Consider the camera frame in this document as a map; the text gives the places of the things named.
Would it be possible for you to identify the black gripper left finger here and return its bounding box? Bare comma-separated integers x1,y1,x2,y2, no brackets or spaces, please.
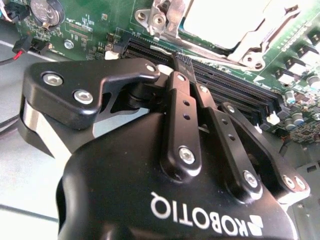
17,53,203,182

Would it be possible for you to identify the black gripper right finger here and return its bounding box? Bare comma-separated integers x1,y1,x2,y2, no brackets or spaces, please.
184,58,311,205

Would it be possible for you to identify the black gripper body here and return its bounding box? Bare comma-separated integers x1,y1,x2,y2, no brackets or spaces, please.
56,109,301,240

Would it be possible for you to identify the wire locking lever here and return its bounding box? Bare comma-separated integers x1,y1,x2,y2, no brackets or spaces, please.
149,44,177,55

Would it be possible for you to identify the metal socket cover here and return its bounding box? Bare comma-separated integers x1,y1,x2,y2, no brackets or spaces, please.
147,0,301,72

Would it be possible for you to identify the silver CPU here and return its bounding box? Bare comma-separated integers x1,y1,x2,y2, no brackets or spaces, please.
181,0,272,50

